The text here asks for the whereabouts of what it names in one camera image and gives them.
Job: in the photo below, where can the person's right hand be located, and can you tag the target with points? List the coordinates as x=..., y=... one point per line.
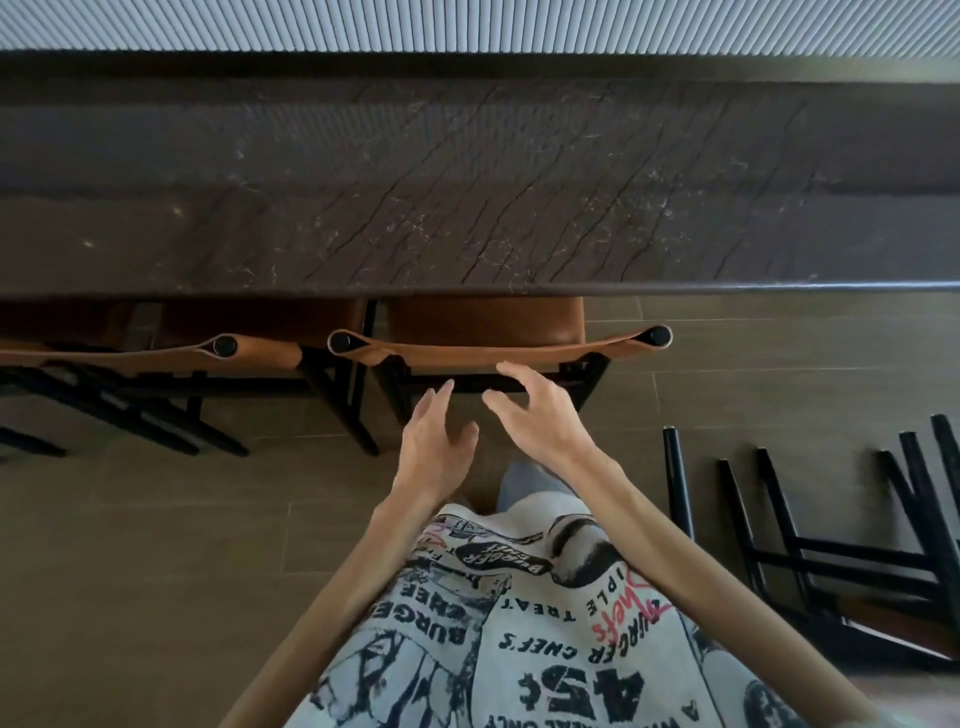
x=551, y=424

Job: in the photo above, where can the person's left hand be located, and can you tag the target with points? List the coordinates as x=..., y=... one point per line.
x=431, y=450

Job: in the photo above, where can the person's right thumb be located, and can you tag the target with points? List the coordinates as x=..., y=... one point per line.
x=501, y=409

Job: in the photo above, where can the person's left thumb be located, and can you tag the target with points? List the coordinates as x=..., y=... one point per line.
x=470, y=444

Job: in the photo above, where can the person's left forearm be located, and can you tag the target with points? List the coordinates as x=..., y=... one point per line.
x=352, y=585

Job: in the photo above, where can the person's right forearm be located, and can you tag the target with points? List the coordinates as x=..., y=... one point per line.
x=697, y=585

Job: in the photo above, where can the grey trousers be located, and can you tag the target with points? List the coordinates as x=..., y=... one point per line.
x=534, y=486

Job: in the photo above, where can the white printed shirt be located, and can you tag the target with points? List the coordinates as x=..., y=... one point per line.
x=525, y=637

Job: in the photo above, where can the brown leather chair black frame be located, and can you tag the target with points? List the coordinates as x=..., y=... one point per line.
x=255, y=322
x=487, y=330
x=840, y=559

